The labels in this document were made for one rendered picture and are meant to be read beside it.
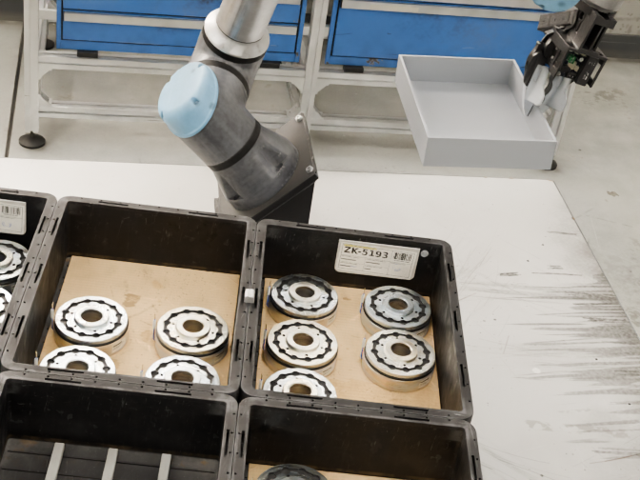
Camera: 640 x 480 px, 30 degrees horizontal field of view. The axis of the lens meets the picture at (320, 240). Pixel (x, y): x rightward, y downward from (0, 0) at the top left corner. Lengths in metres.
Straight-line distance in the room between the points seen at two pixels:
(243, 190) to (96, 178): 0.38
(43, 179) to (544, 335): 0.96
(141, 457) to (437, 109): 0.77
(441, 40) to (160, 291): 2.06
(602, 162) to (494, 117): 2.20
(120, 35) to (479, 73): 1.73
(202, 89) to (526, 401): 0.72
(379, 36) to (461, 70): 1.63
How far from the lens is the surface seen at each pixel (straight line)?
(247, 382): 1.53
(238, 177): 2.02
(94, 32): 3.59
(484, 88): 2.06
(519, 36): 3.78
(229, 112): 1.99
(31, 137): 3.76
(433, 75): 2.04
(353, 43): 3.66
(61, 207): 1.81
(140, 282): 1.83
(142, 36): 3.59
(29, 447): 1.58
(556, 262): 2.29
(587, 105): 4.51
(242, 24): 2.01
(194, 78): 1.99
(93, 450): 1.57
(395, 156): 3.90
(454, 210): 2.36
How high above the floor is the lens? 1.95
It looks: 35 degrees down
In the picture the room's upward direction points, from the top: 9 degrees clockwise
